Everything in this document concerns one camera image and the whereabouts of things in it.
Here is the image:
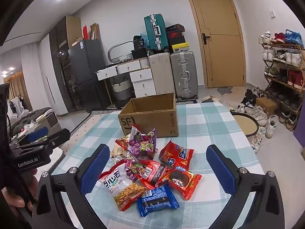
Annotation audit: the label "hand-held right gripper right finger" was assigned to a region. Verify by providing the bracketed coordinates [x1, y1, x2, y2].
[206, 145, 283, 229]

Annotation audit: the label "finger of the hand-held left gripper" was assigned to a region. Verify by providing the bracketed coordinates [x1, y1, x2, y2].
[18, 127, 49, 146]
[19, 128, 71, 152]

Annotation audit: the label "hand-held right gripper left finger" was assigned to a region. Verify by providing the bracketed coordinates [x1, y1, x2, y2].
[32, 144, 110, 229]

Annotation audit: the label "white red noodle snack bag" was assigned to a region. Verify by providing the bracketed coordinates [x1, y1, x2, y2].
[99, 159, 149, 211]

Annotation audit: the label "white packet with red edges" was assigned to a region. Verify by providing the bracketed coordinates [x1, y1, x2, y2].
[112, 137, 130, 159]

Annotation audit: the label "small purple candy bag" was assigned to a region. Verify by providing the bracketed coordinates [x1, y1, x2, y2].
[123, 157, 143, 180]

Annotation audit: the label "red round cookie packet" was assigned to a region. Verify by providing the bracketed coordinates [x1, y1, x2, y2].
[162, 168, 202, 200]

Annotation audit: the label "red chip bag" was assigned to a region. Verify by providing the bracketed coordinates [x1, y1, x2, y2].
[158, 140, 194, 170]

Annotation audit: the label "large purple candy bag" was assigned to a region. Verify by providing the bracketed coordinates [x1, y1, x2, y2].
[127, 126, 159, 163]

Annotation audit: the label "red dark cookie packet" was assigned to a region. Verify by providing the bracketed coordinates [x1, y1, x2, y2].
[138, 160, 169, 189]

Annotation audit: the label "blue cookie packet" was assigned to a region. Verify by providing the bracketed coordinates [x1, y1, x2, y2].
[136, 185, 180, 217]

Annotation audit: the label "person's left forearm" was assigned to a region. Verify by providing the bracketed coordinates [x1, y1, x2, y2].
[0, 203, 34, 229]

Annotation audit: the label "person's left hand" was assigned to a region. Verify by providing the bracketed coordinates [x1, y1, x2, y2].
[1, 169, 39, 211]

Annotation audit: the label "beige dotted rug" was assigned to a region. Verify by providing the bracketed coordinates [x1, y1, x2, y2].
[56, 113, 100, 163]

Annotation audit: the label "grey sofa with clothes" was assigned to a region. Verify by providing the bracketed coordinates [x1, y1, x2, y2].
[11, 107, 59, 144]

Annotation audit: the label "hanging clothes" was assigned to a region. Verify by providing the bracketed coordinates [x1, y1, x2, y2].
[9, 97, 25, 117]

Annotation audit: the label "round beige stool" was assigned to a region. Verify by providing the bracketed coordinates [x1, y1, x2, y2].
[232, 112, 259, 137]

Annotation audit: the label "brown curtain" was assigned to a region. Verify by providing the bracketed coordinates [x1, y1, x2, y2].
[8, 73, 32, 110]

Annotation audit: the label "white curtain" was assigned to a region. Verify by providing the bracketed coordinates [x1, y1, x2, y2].
[20, 44, 41, 111]

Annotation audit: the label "white wardrobe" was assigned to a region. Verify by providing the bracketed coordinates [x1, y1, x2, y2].
[38, 33, 68, 116]

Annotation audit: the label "pile of white sneakers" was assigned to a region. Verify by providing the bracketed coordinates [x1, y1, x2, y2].
[237, 87, 279, 154]

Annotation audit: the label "beige fuzzy rug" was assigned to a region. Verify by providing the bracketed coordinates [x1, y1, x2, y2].
[223, 87, 250, 109]

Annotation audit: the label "black refrigerator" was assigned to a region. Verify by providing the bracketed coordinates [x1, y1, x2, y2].
[68, 39, 110, 113]

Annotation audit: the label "small cardboard box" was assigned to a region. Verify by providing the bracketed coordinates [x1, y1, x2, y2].
[255, 97, 277, 116]

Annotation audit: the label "woven laundry basket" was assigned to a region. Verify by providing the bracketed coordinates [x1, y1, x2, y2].
[111, 76, 132, 101]

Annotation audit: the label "grey floor mat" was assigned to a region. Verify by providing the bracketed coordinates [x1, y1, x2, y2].
[217, 86, 235, 94]

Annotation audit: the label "dark glass cabinet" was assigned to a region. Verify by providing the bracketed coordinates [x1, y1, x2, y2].
[49, 16, 83, 114]

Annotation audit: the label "silver suitcase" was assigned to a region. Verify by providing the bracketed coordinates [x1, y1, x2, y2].
[170, 51, 199, 101]

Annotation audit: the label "white desk with drawers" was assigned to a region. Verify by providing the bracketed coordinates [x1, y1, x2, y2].
[96, 57, 156, 109]

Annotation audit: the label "tall cardboard piece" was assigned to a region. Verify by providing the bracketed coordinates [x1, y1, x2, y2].
[89, 23, 100, 40]

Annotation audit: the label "beige suitcase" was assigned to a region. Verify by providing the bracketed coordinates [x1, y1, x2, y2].
[149, 52, 176, 96]

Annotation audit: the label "black storage bin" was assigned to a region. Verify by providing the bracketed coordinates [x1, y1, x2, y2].
[131, 49, 149, 60]

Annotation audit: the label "wooden door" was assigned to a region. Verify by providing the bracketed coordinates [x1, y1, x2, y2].
[184, 0, 246, 89]

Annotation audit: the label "black printed box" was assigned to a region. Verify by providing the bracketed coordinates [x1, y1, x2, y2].
[133, 35, 146, 50]

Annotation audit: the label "blue plastic bag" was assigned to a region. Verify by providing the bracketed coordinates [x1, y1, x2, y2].
[140, 33, 150, 48]

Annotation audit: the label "shoe rack with shoes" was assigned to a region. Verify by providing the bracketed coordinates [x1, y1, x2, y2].
[258, 30, 305, 129]

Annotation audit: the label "teal suitcase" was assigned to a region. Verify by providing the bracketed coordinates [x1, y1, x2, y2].
[144, 14, 170, 52]

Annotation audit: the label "black shoe box red stripe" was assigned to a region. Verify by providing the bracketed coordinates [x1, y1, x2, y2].
[165, 24, 186, 32]

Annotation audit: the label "curved metal tube frame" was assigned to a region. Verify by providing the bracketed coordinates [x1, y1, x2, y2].
[108, 40, 134, 64]

